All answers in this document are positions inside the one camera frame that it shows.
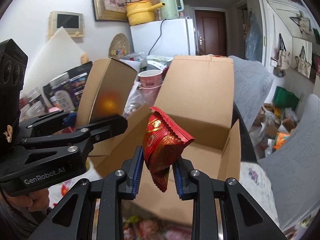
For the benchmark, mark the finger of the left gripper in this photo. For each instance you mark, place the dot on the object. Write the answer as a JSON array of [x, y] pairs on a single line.
[[95, 132], [47, 124]]

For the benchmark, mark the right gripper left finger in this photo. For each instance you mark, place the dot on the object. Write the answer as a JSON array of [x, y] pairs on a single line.
[[94, 206]]

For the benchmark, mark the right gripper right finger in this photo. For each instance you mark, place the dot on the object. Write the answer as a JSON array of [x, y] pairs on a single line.
[[225, 205]]

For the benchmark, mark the small red snack packet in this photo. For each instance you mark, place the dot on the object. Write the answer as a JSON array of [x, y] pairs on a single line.
[[163, 143]]

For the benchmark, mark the brown cardboard box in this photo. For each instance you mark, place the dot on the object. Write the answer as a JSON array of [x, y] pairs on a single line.
[[197, 93]]

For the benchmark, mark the left hand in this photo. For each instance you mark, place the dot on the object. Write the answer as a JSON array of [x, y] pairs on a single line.
[[35, 201]]

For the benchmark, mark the black label bottle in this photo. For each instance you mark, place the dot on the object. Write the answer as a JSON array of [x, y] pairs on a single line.
[[61, 87]]

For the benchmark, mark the white patterned quilted tablecloth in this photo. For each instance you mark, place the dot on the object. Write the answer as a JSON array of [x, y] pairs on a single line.
[[140, 224]]

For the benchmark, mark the pink paper cup stack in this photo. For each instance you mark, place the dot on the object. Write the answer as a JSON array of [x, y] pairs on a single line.
[[150, 83]]

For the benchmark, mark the white foam board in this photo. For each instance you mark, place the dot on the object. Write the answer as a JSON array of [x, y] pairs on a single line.
[[59, 55]]

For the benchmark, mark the woven round mat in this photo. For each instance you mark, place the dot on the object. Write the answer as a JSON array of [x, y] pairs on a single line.
[[119, 46]]

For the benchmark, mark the near grey chair cover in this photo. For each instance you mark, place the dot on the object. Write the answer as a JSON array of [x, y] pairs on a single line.
[[293, 170]]

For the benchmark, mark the grey chair cover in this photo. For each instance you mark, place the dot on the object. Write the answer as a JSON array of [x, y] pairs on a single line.
[[252, 84], [293, 170]]

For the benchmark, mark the white refrigerator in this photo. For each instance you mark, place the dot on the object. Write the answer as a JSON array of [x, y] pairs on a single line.
[[165, 38]]

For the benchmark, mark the yellow pot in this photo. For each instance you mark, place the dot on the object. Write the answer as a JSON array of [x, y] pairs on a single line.
[[142, 11]]

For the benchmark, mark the green bag on floor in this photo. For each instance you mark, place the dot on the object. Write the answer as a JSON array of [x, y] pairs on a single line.
[[285, 99]]

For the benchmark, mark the gold framed picture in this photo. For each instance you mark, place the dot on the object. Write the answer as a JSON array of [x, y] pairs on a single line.
[[110, 0]]

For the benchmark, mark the far grey chair cover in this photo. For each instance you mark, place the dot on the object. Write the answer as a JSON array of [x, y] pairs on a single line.
[[252, 84]]

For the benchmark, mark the green electric kettle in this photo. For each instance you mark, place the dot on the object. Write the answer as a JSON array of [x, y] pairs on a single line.
[[171, 9]]

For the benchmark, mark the brown entrance door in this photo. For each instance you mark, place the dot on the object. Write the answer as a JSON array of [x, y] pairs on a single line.
[[211, 32]]

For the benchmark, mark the wall intercom panel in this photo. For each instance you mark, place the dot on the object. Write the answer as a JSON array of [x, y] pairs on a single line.
[[72, 22]]

